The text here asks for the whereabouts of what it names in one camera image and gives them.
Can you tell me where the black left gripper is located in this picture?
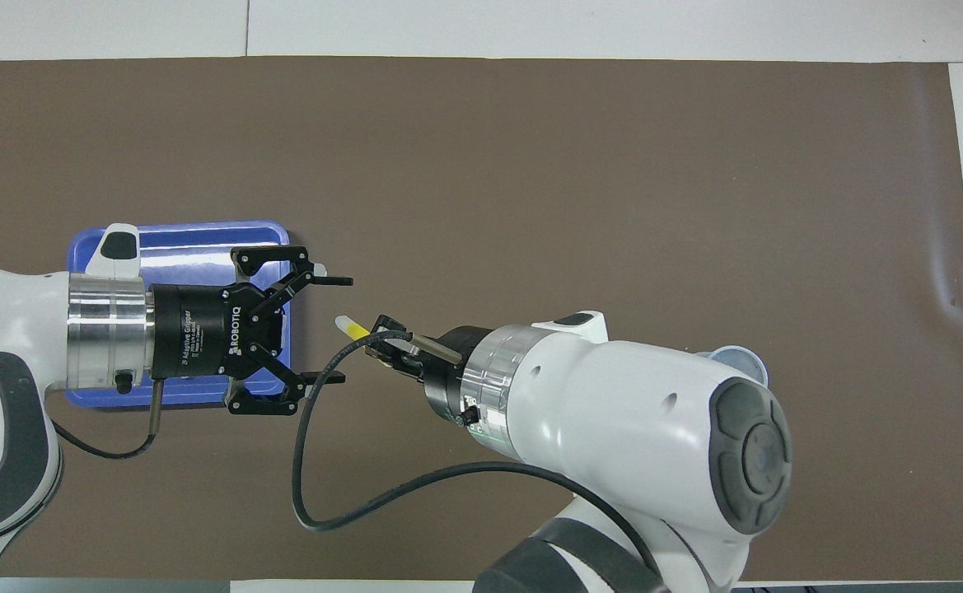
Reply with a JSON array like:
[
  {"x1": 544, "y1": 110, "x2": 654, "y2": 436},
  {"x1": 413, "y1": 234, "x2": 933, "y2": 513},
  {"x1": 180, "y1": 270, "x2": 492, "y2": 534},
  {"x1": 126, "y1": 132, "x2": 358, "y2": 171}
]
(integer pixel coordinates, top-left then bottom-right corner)
[{"x1": 149, "y1": 245, "x2": 354, "y2": 384}]

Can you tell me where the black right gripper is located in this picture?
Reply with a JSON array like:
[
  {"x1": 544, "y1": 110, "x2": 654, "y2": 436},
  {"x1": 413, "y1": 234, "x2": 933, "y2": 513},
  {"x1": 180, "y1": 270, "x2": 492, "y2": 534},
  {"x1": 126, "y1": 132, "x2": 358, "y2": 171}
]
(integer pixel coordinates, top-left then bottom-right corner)
[{"x1": 226, "y1": 315, "x2": 492, "y2": 417}]

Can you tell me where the blue plastic tray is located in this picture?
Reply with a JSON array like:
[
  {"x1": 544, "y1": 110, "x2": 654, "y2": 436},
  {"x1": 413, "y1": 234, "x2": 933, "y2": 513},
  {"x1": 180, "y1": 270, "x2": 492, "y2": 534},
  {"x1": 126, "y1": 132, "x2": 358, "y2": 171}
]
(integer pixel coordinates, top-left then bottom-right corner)
[{"x1": 65, "y1": 219, "x2": 292, "y2": 410}]

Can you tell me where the brown table mat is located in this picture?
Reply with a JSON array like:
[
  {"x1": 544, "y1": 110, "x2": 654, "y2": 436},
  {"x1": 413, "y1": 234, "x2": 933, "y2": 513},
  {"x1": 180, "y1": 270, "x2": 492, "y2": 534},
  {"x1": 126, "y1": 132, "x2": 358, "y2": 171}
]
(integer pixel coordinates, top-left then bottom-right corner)
[{"x1": 0, "y1": 56, "x2": 963, "y2": 581}]

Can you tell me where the translucent plastic cup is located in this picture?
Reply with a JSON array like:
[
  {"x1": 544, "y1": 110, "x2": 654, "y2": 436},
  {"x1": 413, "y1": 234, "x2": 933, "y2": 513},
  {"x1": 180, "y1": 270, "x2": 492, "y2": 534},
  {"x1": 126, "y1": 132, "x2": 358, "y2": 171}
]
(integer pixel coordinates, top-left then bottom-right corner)
[{"x1": 695, "y1": 344, "x2": 770, "y2": 392}]

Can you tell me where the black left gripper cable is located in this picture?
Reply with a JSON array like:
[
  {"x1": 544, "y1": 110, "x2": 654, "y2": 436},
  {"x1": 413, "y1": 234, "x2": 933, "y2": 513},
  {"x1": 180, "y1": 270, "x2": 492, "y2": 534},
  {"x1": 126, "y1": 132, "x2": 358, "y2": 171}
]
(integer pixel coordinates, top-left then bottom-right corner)
[{"x1": 49, "y1": 375, "x2": 161, "y2": 460}]

